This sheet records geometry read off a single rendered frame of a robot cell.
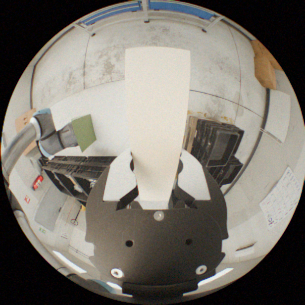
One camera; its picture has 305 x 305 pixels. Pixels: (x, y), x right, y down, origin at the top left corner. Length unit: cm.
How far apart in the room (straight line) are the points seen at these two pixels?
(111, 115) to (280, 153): 280
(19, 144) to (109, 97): 50
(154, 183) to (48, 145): 54
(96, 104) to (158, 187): 56
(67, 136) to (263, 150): 306
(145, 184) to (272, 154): 262
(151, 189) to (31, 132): 51
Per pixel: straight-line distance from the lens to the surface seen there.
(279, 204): 274
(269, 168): 268
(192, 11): 162
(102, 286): 28
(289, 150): 255
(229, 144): 111
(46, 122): 55
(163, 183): 15
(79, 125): 55
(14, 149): 47
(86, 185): 80
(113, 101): 55
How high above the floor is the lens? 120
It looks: 57 degrees down
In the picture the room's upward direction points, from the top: 180 degrees counter-clockwise
